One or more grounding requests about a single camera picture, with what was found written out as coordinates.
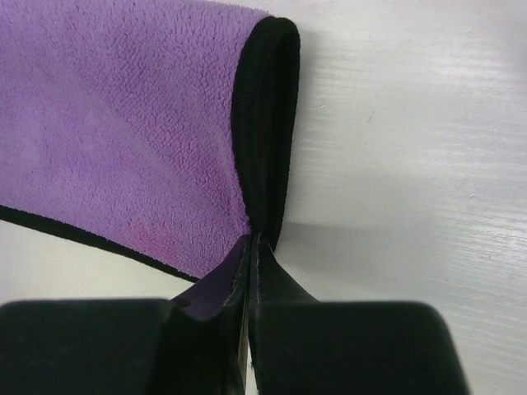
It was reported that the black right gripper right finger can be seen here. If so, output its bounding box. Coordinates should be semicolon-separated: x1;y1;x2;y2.
249;235;469;394

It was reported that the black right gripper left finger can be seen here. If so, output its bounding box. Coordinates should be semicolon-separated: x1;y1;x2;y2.
1;236;250;394

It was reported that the purple and grey towel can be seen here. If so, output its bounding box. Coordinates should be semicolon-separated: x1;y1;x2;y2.
1;1;301;280

